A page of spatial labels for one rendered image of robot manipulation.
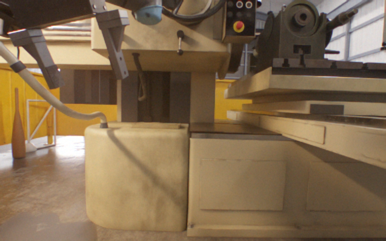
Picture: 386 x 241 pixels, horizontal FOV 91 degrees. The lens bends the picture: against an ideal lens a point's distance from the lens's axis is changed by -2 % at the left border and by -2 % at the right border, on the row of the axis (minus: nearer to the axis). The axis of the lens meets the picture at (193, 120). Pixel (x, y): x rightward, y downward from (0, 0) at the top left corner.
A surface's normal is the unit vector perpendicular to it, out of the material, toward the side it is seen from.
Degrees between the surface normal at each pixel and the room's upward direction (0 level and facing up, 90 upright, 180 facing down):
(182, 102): 90
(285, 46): 90
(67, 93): 90
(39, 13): 113
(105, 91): 90
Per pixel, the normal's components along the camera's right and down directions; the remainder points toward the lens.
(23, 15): -0.10, 0.46
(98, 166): -0.42, 0.05
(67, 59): 0.00, 0.07
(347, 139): -1.00, -0.03
